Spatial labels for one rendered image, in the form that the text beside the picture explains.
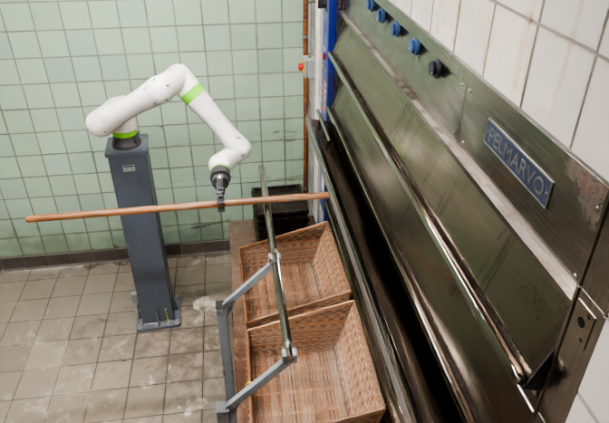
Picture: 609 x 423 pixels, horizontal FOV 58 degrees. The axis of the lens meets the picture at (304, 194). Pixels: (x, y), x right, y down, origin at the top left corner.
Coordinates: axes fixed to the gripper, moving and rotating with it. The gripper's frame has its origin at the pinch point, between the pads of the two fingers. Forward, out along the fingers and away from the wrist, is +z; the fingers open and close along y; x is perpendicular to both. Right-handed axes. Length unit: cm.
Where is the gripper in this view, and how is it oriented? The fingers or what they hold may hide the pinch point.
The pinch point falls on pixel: (220, 203)
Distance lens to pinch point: 238.8
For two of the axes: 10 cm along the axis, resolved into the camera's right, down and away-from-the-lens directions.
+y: 0.0, 8.5, 5.3
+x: -9.9, 0.8, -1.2
